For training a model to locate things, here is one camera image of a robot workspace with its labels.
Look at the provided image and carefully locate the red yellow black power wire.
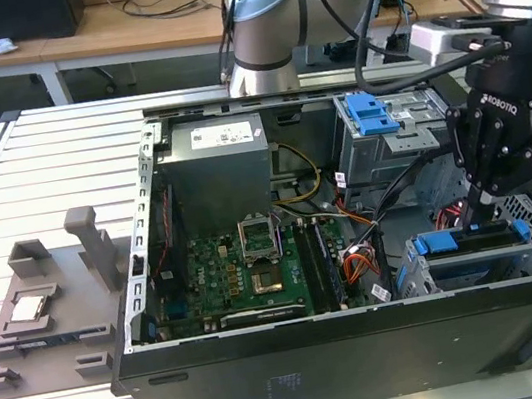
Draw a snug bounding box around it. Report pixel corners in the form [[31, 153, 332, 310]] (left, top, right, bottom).
[[430, 199, 472, 235]]

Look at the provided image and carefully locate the hard disk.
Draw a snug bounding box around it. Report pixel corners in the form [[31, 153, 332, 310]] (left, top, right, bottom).
[[405, 216, 532, 288]]

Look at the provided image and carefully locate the black RAM slot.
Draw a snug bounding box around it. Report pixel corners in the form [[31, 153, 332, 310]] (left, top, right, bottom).
[[314, 218, 350, 309], [308, 219, 344, 311], [293, 221, 331, 314], [299, 220, 337, 313]]

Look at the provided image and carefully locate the metal optical drive cage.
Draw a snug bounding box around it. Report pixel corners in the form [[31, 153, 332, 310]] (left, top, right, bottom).
[[330, 77, 468, 191]]

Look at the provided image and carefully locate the metal locking lever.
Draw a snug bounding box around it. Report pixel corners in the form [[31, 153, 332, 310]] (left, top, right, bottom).
[[269, 210, 288, 262]]

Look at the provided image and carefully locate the metal socket cover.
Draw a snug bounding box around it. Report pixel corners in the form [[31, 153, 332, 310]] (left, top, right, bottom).
[[236, 212, 281, 266]]

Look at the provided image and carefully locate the CPU socket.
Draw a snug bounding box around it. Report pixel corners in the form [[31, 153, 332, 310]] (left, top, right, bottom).
[[249, 264, 288, 298]]

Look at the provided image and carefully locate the grey power supply unit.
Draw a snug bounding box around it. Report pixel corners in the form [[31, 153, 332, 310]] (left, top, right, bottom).
[[148, 109, 284, 235]]

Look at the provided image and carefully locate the black graphics card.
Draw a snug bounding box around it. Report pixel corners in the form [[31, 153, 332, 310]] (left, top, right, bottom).
[[218, 300, 311, 330]]

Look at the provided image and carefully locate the black open PC case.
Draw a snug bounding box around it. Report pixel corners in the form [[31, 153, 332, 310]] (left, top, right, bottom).
[[67, 46, 532, 399]]

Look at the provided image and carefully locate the green motherboard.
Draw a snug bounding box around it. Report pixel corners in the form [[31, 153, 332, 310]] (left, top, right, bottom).
[[144, 211, 365, 342]]

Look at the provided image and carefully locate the grey parts rack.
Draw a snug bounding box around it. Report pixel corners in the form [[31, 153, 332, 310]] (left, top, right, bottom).
[[0, 199, 155, 399]]

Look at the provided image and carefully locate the silver CPU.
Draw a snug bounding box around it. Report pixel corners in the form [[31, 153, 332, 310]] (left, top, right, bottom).
[[6, 291, 54, 326]]

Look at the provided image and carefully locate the thick black cable bundle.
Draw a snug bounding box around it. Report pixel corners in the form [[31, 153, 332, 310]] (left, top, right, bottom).
[[359, 138, 467, 227]]

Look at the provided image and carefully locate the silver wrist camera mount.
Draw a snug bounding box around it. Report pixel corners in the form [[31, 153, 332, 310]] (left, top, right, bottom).
[[405, 8, 508, 72]]

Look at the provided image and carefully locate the blue plastic drive bracket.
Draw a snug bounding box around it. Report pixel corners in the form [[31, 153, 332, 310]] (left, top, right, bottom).
[[344, 87, 402, 139]]

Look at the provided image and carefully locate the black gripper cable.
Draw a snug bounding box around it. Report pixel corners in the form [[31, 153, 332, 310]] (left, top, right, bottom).
[[314, 0, 514, 105]]

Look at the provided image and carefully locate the orange red wire bundle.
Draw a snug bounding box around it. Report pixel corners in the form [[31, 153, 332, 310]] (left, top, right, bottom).
[[338, 247, 385, 285]]

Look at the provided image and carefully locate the grey white wire bundle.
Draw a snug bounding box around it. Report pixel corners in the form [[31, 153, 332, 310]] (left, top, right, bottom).
[[271, 194, 351, 232]]

